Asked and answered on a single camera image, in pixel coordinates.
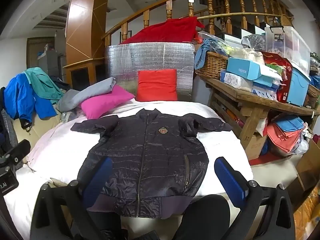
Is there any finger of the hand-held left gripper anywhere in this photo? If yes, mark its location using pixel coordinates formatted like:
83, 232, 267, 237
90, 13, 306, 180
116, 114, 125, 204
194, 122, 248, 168
0, 139, 31, 167

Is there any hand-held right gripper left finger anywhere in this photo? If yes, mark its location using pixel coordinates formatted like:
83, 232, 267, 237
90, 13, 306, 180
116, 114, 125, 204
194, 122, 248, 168
30, 157, 114, 240

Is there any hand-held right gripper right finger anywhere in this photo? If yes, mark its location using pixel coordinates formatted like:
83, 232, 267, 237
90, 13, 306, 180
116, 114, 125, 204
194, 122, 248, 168
214, 156, 295, 240

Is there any dark quilted jacket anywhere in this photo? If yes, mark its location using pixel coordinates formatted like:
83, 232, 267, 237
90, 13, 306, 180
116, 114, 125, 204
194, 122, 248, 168
71, 109, 233, 218

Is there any dark clothing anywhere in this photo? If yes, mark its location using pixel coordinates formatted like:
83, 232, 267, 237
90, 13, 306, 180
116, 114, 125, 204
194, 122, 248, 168
0, 86, 19, 155

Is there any beige sofa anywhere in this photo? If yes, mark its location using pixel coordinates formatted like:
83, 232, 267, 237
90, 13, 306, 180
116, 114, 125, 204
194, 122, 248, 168
12, 112, 63, 150

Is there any red floor mat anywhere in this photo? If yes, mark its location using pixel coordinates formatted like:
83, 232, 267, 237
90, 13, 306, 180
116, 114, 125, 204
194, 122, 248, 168
250, 152, 277, 166

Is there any cardboard box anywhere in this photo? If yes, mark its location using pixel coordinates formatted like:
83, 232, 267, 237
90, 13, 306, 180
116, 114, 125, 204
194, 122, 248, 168
287, 139, 320, 210
246, 134, 268, 160

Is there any blue jacket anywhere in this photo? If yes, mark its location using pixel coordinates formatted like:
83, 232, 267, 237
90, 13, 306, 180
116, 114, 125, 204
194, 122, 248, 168
4, 72, 58, 129

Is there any teal garment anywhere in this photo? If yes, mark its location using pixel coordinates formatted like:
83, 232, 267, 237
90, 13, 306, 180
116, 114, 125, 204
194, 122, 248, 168
24, 67, 64, 105

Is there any pink pillow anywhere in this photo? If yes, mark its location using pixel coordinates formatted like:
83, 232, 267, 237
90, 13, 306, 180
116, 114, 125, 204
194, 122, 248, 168
80, 85, 136, 120

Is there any pile of folded cloths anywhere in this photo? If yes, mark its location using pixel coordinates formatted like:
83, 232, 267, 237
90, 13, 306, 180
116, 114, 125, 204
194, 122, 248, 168
266, 115, 309, 155

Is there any wooden table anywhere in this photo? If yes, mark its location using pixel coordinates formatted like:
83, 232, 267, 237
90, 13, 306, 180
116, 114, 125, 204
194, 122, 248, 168
197, 74, 320, 150

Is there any grey folded cloth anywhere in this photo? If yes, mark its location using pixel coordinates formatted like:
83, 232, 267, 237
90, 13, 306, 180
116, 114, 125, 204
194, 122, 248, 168
55, 77, 117, 112

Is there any orange patterned cloth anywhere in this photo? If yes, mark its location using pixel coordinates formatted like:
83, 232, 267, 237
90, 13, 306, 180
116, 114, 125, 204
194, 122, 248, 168
292, 187, 320, 240

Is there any grey cabinet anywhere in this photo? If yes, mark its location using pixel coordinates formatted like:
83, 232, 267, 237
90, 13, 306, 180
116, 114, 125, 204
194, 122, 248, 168
37, 30, 67, 80

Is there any white blue carton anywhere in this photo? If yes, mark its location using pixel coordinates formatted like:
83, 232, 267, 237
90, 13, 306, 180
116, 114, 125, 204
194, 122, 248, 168
252, 81, 280, 102

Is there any white patterned tissue pack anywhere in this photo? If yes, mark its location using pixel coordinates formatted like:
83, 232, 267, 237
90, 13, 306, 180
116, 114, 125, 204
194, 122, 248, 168
220, 71, 254, 92

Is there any red pillow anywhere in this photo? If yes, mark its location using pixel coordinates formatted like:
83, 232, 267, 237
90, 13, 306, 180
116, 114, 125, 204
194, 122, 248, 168
136, 68, 178, 102

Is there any blue shoebox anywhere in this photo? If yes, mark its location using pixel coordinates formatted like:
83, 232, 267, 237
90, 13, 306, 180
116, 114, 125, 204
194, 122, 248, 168
226, 57, 283, 88

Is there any red snack bag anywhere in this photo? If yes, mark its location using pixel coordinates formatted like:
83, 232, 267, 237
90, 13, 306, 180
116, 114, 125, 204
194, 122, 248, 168
261, 51, 293, 103

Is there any blue storage bin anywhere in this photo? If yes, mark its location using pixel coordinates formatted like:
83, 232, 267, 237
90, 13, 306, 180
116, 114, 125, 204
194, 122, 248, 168
286, 67, 312, 107

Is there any wicker basket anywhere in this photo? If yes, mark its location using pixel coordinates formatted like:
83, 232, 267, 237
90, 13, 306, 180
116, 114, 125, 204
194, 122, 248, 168
195, 51, 229, 80
306, 84, 320, 108

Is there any cream plastic bag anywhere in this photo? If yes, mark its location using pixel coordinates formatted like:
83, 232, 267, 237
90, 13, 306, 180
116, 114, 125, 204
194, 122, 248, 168
230, 49, 264, 64

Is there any silver foil board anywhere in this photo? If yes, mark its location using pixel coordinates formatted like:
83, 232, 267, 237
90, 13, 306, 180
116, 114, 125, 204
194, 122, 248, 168
104, 41, 195, 102

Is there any wooden column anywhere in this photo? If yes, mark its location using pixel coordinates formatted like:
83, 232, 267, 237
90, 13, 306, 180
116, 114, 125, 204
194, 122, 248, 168
62, 0, 112, 90

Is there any blue cloth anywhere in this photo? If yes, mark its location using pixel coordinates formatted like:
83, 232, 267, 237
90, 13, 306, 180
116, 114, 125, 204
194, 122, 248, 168
194, 39, 225, 69

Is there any dark plastic bag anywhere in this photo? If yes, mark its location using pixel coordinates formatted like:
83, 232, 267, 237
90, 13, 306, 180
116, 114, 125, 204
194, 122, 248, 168
242, 34, 267, 52

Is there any clear plastic storage box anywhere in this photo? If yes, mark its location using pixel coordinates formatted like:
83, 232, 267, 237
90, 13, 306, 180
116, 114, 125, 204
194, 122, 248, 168
264, 26, 312, 74

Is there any large red cushion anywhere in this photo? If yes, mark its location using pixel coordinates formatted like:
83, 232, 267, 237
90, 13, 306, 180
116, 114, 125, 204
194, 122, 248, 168
120, 16, 205, 45

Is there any wooden stair railing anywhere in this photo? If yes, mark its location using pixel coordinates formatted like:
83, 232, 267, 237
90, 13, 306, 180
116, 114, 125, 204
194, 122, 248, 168
101, 0, 294, 47

